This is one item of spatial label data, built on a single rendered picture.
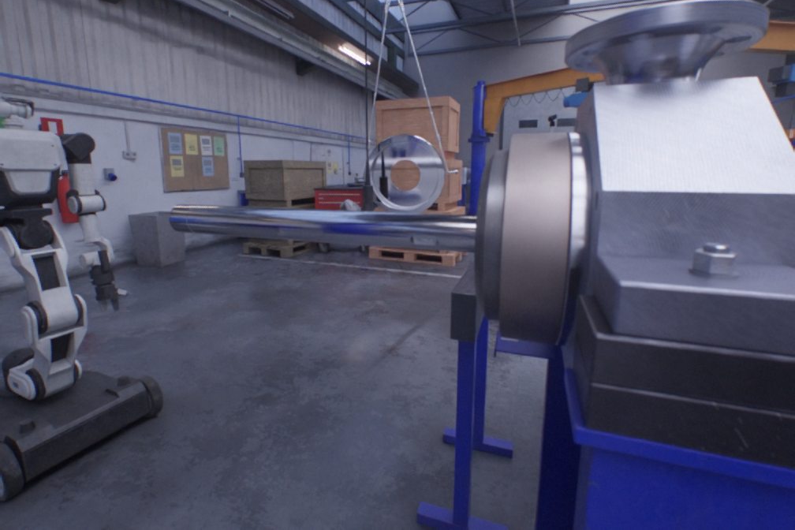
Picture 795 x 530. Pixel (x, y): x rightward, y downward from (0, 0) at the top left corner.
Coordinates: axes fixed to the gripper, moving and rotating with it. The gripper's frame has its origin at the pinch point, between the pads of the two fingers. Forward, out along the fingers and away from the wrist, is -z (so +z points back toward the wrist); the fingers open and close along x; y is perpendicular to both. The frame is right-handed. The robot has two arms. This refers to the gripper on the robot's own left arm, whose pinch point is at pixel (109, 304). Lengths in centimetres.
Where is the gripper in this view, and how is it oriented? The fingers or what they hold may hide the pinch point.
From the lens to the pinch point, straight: 230.1
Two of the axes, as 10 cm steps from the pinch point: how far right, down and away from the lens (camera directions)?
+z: -1.8, -9.8, -0.7
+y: 4.3, -1.5, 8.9
